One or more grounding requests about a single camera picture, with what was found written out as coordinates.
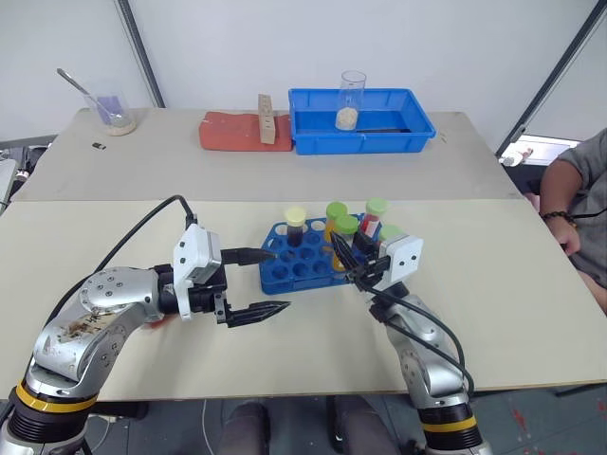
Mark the green-capped orange liquid tube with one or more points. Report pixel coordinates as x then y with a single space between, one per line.
334 211

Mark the red sponge block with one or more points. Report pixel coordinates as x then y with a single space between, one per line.
227 132

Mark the blue test tube rack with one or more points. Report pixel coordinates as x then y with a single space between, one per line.
294 265

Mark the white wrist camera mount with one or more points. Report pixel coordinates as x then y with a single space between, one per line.
196 251
403 258

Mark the person's bare forearm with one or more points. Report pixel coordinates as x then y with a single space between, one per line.
557 189

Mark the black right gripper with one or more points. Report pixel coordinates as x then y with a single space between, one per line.
370 274

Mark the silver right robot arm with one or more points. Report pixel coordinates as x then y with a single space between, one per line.
427 360

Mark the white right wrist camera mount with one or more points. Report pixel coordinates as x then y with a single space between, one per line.
403 258

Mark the blue plastic bin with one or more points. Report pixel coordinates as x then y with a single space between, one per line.
403 128

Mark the green-capped red liquid tube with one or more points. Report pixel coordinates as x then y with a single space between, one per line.
374 213

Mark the small white device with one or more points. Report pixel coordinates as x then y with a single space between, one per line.
517 156

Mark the wooden block with holes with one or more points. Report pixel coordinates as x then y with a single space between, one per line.
267 118

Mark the person's hand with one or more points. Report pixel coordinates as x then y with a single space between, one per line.
570 237

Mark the clear cup with granules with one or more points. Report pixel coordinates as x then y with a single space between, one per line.
350 104

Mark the person in grey shirt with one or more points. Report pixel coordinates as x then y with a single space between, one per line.
593 189

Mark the glass beaker with granules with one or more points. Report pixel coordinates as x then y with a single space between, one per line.
116 118

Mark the dark clutter beside table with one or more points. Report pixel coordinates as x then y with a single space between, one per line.
23 166

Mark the grey metal frame post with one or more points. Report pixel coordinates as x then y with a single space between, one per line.
555 71
142 52

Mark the small black clip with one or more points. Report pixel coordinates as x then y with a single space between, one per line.
98 146

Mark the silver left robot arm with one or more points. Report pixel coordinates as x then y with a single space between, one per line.
109 294

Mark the yellow-capped dark liquid tube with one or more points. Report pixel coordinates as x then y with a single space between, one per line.
295 225

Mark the green-capped test tube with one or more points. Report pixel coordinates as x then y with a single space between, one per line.
391 232

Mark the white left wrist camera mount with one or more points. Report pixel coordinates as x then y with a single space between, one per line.
196 251

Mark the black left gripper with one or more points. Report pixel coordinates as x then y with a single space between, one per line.
208 298

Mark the green-capped clear tube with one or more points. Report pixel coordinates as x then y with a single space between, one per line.
347 226

